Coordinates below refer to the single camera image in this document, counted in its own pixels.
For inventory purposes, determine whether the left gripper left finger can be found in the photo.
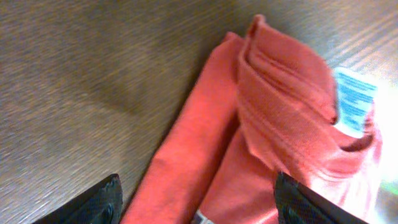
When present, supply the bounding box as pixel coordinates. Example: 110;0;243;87
34;174;123;224

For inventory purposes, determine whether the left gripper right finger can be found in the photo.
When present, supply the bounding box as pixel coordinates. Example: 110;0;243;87
274;172;367;224

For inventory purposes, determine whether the orange-red t-shirt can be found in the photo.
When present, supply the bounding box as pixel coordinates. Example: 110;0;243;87
122;15;382;223

